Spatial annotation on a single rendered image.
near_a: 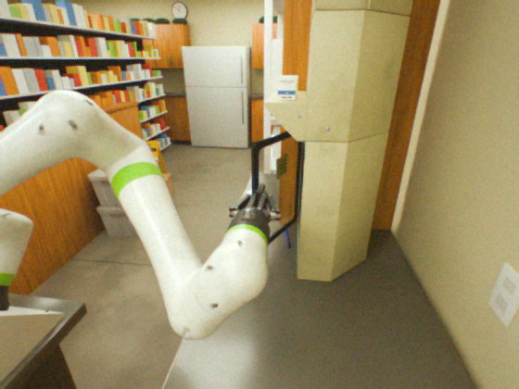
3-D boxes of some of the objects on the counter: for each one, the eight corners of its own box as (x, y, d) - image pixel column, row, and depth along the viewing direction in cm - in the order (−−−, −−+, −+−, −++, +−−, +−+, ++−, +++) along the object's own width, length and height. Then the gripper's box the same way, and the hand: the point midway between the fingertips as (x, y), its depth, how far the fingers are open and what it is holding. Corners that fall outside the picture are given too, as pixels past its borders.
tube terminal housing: (357, 233, 127) (391, 23, 95) (374, 285, 98) (432, 7, 66) (297, 229, 130) (310, 24, 98) (297, 279, 101) (314, 10, 68)
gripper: (280, 216, 64) (284, 176, 85) (220, 212, 65) (240, 174, 86) (278, 245, 67) (284, 200, 88) (221, 241, 68) (240, 197, 90)
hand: (260, 192), depth 84 cm, fingers closed
